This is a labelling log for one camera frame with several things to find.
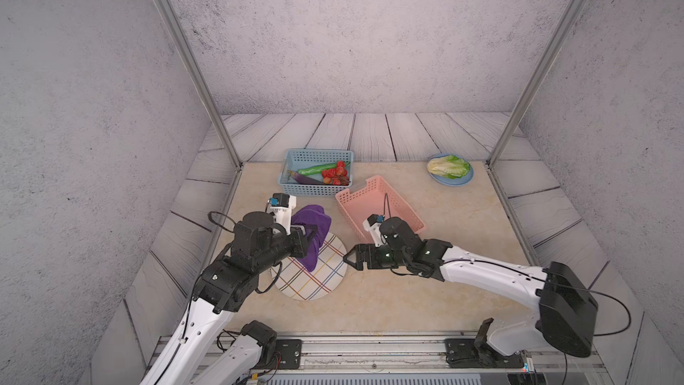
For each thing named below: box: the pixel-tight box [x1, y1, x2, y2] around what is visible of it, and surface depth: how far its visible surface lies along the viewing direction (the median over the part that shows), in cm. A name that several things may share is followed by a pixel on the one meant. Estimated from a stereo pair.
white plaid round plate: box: [276, 232, 349, 302], surface depth 86 cm
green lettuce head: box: [426, 155, 472, 180], surface depth 113 cm
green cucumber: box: [297, 161, 351, 176], surface depth 117 cm
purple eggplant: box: [287, 170, 326, 186], surface depth 116 cm
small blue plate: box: [426, 152, 474, 188], surface depth 114 cm
